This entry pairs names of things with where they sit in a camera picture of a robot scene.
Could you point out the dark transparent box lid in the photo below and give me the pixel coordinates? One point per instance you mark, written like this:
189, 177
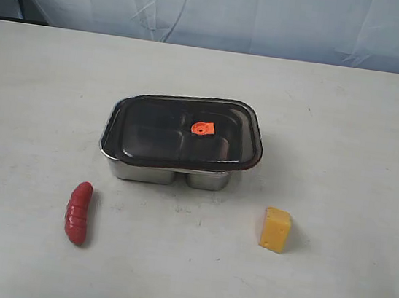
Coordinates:
183, 132

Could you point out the stainless steel lunch box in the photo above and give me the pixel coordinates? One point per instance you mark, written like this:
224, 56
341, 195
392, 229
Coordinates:
145, 173

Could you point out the yellow toy cheese wedge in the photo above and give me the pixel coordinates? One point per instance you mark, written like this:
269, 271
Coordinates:
275, 230

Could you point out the white backdrop cloth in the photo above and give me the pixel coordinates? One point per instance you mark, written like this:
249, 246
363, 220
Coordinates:
352, 33

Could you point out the red toy sausage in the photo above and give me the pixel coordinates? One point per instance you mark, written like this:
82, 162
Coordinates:
76, 215

